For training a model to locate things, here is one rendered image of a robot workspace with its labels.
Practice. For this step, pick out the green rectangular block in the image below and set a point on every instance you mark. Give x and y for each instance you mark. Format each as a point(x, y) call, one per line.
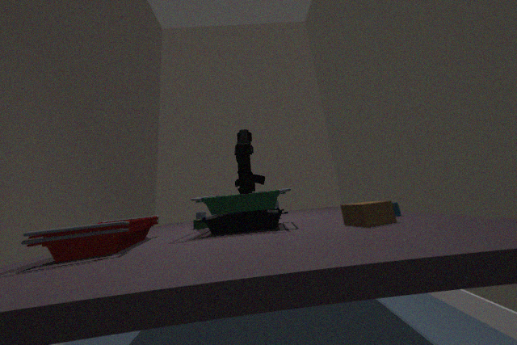
point(200, 225)

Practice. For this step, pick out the small teal cube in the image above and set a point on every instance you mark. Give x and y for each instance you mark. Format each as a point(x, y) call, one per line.
point(396, 209)

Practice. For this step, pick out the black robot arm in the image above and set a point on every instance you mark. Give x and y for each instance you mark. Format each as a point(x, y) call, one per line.
point(243, 149)

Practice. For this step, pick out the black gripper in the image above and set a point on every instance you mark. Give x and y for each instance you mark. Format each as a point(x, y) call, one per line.
point(244, 181)

